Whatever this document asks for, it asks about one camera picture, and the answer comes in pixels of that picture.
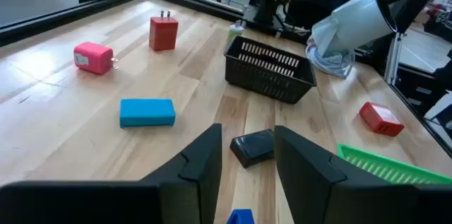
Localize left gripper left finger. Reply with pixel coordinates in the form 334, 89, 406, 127
0, 123, 222, 224

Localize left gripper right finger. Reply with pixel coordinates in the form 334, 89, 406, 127
274, 125, 452, 224

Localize pink cube bottom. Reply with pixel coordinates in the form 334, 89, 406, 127
359, 101, 405, 137

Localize blue rectangular box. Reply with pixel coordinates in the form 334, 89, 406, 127
119, 98, 177, 129

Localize black device with display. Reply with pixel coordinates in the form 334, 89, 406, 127
230, 128, 275, 169

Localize pink wall charger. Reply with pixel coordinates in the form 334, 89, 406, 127
73, 42, 119, 76

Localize red wall charger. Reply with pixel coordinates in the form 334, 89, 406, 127
148, 10, 179, 52

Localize small green cup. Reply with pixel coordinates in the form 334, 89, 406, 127
226, 20, 245, 47

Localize green slotted plastic basket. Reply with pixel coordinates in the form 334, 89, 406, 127
337, 143, 452, 185

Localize blue plastic block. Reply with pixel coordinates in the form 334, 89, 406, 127
226, 208, 255, 224

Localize black slotted plastic basket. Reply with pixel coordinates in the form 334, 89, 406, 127
224, 35, 318, 105

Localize white metal cup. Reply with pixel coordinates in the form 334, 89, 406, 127
311, 0, 398, 57

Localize silver aluminium post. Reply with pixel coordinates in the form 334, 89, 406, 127
383, 33, 403, 86

